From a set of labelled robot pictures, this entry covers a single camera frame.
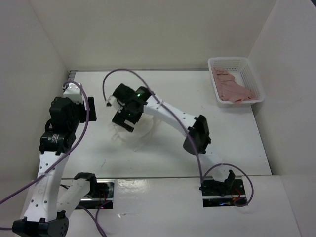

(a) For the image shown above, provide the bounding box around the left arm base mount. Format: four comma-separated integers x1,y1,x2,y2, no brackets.
79,179,115,209

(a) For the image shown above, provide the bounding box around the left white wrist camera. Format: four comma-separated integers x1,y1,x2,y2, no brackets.
63,82,83,104

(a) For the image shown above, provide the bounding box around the white skirt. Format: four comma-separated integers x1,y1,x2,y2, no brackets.
108,115,161,151

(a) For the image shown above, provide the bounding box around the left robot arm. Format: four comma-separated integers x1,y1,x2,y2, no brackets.
12,97,98,237

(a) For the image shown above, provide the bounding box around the white plastic basket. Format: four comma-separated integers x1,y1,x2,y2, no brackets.
207,57,265,108

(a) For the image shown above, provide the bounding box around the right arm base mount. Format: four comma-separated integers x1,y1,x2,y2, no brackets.
199,178,247,207

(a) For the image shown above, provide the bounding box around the pink skirt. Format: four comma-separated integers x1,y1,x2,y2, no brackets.
212,68,258,104

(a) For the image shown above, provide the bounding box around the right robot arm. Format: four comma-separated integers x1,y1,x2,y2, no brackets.
107,84,235,197

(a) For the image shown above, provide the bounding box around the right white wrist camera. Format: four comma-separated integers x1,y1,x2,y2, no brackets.
106,95,124,113

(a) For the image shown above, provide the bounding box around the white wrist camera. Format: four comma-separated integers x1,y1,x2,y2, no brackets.
106,95,124,113
63,82,83,104

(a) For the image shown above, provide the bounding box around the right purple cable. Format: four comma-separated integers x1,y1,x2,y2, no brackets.
102,69,255,207

